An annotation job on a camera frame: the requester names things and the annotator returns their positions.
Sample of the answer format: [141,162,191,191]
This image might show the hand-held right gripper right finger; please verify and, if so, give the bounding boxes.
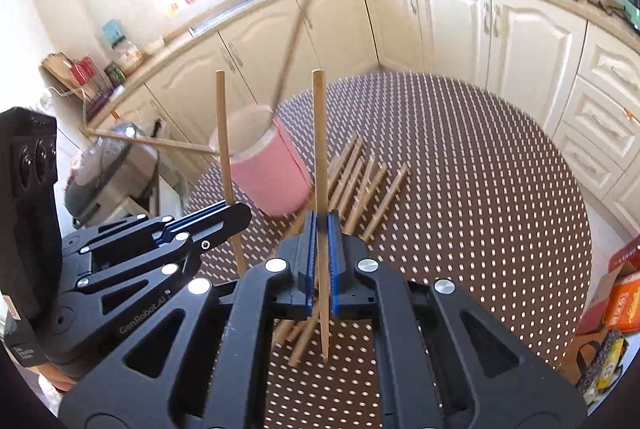
[327,210,587,429]

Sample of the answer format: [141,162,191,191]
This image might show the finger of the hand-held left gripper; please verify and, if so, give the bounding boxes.
[75,203,252,346]
[62,203,237,261]

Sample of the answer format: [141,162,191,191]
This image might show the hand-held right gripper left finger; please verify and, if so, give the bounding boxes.
[59,209,321,429]

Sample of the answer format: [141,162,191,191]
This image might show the pink paper cup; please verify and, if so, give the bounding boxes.
[207,106,313,217]

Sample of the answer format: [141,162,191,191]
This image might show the pile of wooden chopsticks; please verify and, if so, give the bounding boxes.
[272,134,411,365]

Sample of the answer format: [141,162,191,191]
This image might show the wooden chopstick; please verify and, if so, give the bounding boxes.
[270,0,313,110]
[215,69,248,277]
[80,124,223,155]
[311,69,332,362]

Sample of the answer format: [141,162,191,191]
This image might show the silver rice cooker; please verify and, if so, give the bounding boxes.
[65,122,161,220]

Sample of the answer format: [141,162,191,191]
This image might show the wooden cutting board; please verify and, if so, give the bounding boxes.
[42,53,76,95]

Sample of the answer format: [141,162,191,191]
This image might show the glass jar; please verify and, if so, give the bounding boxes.
[117,36,145,75]

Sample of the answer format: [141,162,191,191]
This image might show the teal box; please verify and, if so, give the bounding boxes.
[102,20,126,45]

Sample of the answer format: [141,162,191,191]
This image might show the steel kitchen sink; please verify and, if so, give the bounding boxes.
[190,0,261,35]

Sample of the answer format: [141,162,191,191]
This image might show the cream kitchen base cabinets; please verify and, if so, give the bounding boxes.
[82,0,640,240]

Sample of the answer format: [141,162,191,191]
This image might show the brown cardboard box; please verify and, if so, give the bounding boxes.
[575,239,640,335]

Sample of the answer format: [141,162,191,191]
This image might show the patterned shopping bag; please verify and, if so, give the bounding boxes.
[575,329,628,405]

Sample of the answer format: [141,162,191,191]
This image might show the orange carton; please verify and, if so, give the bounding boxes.
[602,271,640,332]

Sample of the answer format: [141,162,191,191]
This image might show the wire dish rack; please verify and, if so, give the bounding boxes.
[65,54,126,110]

